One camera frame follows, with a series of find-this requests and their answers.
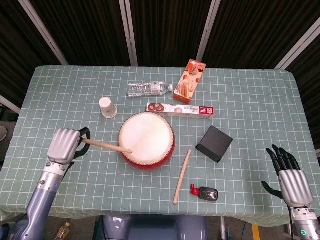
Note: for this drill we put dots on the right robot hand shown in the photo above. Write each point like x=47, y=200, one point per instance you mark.
x=292, y=182

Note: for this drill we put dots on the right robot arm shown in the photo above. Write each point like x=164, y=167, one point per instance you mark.
x=305, y=222

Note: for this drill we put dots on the orange snack box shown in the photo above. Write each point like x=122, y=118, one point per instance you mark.
x=188, y=81

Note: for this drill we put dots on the wooden drumstick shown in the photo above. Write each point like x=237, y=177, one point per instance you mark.
x=182, y=177
x=107, y=145

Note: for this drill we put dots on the long white and red box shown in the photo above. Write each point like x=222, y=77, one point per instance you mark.
x=180, y=109

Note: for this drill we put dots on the red drum with white skin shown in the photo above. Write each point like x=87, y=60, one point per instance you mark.
x=146, y=140

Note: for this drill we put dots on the green checkered tablecloth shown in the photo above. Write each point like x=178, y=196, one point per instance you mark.
x=75, y=100

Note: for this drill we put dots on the white paper cup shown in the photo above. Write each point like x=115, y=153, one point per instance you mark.
x=107, y=107

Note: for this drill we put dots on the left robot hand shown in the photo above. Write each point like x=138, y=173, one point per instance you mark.
x=64, y=146

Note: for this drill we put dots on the yellow bottle on floor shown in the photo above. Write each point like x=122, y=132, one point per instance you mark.
x=60, y=231

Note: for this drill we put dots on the black cardboard box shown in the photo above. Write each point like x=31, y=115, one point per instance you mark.
x=215, y=146

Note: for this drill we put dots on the clear plastic water bottle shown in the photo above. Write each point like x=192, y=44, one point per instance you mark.
x=147, y=89

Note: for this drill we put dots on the black case with red clip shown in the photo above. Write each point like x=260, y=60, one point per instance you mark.
x=206, y=193

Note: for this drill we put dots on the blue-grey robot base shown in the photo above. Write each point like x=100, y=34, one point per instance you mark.
x=152, y=227

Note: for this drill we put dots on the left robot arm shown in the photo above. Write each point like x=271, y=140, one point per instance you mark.
x=37, y=200

